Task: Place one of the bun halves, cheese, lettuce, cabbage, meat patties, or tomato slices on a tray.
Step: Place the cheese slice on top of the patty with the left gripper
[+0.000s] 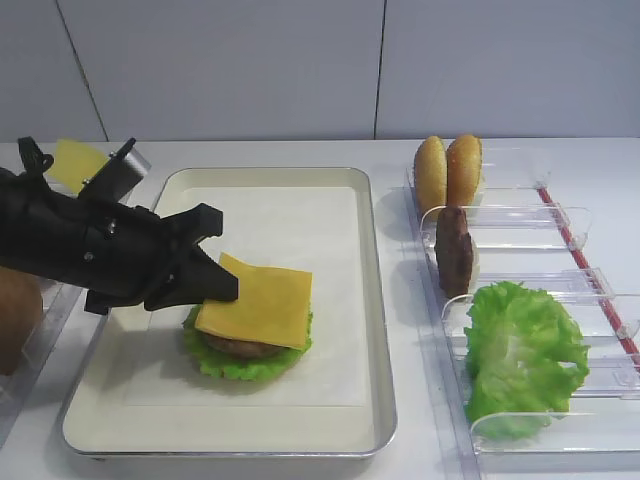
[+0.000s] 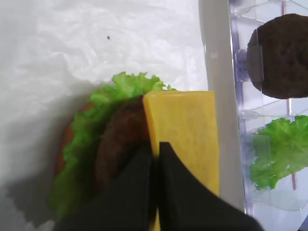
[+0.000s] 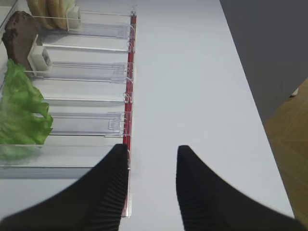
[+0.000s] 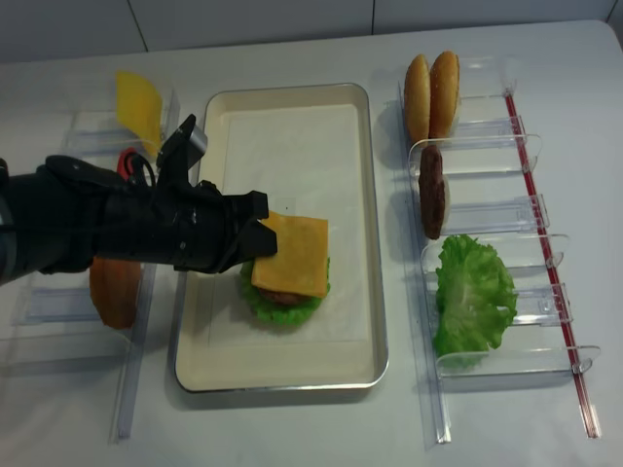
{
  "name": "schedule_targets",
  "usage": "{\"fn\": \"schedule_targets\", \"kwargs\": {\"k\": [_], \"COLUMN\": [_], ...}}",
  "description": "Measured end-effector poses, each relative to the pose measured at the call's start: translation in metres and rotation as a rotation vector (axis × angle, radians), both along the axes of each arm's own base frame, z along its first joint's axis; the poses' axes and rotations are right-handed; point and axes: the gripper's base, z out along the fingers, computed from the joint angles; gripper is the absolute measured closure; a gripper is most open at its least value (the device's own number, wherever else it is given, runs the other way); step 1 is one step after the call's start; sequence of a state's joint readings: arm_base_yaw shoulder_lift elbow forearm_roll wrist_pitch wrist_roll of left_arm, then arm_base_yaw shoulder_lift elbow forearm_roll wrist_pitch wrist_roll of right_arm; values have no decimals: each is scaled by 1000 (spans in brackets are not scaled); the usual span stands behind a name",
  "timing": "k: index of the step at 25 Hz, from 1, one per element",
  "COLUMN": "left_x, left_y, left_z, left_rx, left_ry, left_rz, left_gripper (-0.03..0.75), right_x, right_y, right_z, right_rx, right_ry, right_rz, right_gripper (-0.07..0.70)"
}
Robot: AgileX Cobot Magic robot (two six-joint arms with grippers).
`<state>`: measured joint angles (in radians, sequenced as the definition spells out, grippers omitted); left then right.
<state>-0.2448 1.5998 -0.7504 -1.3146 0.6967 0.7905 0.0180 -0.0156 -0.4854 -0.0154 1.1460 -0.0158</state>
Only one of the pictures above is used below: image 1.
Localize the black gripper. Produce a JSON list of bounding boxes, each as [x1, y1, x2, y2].
[[29, 192, 239, 314]]

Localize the yellow cheese slice front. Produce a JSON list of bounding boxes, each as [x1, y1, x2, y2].
[[195, 253, 313, 350]]

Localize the yellow cheese slice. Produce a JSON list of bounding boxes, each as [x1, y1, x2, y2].
[[195, 253, 313, 350], [45, 138, 108, 196]]

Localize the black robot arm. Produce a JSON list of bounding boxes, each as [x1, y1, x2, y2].
[[1, 137, 239, 315]]

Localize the brown meat patty on tray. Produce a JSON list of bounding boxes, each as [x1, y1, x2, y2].
[[201, 333, 285, 359]]

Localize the green lettuce under patty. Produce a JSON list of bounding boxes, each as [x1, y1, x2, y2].
[[182, 304, 313, 382]]

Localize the yellow cheese slice back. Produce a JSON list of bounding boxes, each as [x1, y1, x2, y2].
[[45, 138, 108, 196]]

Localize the brown meat patty in rack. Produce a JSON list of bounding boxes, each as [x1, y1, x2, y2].
[[435, 206, 474, 299]]

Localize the green lettuce leaf in rack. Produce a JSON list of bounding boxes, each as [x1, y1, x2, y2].
[[464, 281, 590, 441]]

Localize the white paper liner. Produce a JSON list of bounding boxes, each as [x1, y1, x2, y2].
[[126, 187, 368, 406]]

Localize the cream metal tray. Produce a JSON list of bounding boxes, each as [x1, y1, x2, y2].
[[62, 167, 397, 457]]

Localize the brown bun top left rack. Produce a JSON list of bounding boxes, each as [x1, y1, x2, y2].
[[1, 267, 43, 376]]

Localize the clear acrylic left rack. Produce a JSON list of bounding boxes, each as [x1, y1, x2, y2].
[[0, 157, 137, 440]]

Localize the clear acrylic rack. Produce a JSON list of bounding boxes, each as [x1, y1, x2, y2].
[[404, 147, 639, 479], [0, 157, 137, 440]]

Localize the tan bun half left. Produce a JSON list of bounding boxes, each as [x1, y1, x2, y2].
[[413, 136, 447, 214]]

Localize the tan bun half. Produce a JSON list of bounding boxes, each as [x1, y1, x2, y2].
[[446, 134, 483, 206], [413, 136, 447, 214]]

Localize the tan bun half right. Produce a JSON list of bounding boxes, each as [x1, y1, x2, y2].
[[446, 134, 483, 206]]

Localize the clear acrylic right rack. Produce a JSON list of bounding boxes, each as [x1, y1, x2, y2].
[[404, 147, 639, 479]]

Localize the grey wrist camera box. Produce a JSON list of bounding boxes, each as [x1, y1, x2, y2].
[[78, 137, 151, 202]]

